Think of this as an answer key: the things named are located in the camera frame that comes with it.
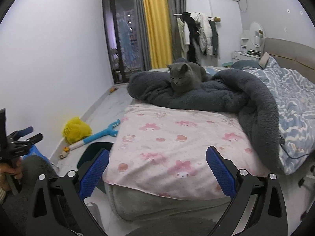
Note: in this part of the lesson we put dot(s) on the person's grey fleece clothing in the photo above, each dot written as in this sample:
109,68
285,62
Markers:
37,167

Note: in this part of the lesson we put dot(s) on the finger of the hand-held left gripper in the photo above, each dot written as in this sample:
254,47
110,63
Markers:
35,137
27,130

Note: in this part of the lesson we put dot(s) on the yellow plastic bag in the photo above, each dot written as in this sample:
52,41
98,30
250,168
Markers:
76,130

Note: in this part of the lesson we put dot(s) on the blue plastic toy fork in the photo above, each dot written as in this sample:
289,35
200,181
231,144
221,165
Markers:
98,136

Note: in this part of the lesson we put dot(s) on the yellow curtain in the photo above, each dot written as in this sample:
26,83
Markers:
157,24

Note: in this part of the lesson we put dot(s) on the small white toy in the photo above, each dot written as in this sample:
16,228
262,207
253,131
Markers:
63,155

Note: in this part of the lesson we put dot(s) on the dark green hanging garment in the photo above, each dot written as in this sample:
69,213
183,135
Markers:
214,39

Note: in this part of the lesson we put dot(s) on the dark teal trash bin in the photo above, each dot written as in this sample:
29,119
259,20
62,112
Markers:
86,154

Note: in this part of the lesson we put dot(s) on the beige bed headboard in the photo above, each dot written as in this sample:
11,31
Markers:
295,51

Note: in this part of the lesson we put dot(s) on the grey curtain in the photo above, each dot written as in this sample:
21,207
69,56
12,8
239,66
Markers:
141,29

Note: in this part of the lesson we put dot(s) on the person's left hand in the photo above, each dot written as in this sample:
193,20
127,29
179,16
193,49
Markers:
12,170

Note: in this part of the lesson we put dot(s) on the dark framed balcony door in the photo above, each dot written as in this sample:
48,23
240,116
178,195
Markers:
110,41

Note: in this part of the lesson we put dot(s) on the blue hanging garment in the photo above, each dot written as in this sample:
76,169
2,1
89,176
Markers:
125,41

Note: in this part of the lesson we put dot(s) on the light grey slipper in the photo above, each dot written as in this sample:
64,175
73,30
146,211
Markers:
94,211

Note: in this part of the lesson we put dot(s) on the round white mirror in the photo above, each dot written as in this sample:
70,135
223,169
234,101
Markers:
254,33

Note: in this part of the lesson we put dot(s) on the small yellow duck toy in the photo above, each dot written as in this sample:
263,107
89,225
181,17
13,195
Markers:
66,149

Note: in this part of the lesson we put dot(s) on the white puffer jacket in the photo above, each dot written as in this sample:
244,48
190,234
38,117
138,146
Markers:
204,34

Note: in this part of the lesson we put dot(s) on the white chair base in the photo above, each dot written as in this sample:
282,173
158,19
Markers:
306,177

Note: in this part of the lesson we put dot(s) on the clothes rail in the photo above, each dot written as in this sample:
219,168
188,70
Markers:
216,19

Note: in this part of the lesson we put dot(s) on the orange floor toy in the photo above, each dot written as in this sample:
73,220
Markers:
113,90

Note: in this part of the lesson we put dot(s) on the dark blue pillow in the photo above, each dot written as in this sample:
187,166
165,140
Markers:
246,65

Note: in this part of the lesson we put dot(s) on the grey beige pillow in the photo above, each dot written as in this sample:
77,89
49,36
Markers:
264,60

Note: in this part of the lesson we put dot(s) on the clothes on rack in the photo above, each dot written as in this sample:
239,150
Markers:
176,0

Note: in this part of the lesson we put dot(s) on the pink printed blanket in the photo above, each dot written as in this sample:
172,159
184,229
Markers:
172,137

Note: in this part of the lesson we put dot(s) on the dark grey fleece blanket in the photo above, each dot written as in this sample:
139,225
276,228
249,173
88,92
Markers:
221,95

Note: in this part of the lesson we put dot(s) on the grey cat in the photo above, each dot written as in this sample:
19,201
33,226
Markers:
184,78

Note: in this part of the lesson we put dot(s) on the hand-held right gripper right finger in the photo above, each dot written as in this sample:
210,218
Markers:
220,174

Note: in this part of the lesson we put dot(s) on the black hanging garment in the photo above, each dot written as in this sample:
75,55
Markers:
193,39

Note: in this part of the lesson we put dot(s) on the beige hanging coat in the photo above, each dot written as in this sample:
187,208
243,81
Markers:
182,36

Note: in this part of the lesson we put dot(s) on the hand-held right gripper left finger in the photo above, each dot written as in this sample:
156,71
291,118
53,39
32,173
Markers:
94,174

